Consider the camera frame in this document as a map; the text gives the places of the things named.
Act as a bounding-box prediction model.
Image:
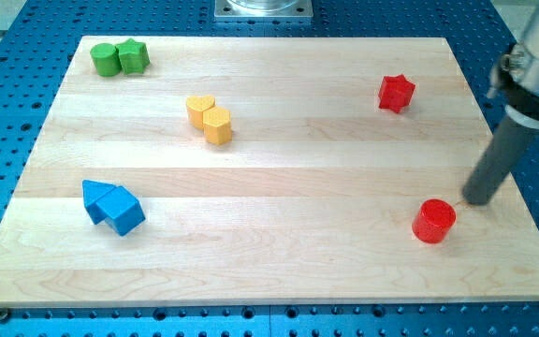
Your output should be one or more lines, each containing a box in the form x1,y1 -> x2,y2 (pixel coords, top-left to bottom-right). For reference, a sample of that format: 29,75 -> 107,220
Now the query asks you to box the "green cylinder block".
90,43 -> 122,77

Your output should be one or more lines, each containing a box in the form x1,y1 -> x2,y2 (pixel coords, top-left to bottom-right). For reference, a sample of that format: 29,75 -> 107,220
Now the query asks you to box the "light wooden board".
0,36 -> 539,308

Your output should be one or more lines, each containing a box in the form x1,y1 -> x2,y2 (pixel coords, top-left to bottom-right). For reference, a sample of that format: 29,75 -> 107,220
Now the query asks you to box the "yellow hexagon block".
203,107 -> 232,145

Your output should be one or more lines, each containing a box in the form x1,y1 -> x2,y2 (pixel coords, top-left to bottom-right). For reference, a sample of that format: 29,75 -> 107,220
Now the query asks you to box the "blue triangle block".
81,180 -> 115,225

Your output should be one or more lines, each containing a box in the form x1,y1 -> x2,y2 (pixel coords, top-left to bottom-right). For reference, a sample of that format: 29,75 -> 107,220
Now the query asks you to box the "blue cube block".
94,186 -> 146,236

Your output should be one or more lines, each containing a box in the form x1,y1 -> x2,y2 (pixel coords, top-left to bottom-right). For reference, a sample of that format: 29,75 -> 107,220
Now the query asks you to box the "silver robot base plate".
214,0 -> 313,21

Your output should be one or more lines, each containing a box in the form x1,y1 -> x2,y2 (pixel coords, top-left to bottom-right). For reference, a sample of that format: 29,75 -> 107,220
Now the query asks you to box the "red star block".
378,74 -> 415,113

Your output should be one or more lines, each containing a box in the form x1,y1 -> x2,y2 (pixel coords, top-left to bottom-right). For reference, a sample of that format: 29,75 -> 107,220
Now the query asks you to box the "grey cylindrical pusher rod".
462,116 -> 539,205

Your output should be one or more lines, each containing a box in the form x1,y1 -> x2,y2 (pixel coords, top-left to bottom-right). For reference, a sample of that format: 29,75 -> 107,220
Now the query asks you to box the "red cylinder block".
412,198 -> 457,243

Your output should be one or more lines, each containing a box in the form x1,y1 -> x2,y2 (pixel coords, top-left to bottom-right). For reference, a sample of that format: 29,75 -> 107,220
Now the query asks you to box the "green star block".
116,38 -> 150,75

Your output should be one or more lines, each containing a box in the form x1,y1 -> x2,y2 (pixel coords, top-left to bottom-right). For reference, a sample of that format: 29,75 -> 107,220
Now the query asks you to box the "yellow heart block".
185,95 -> 215,130

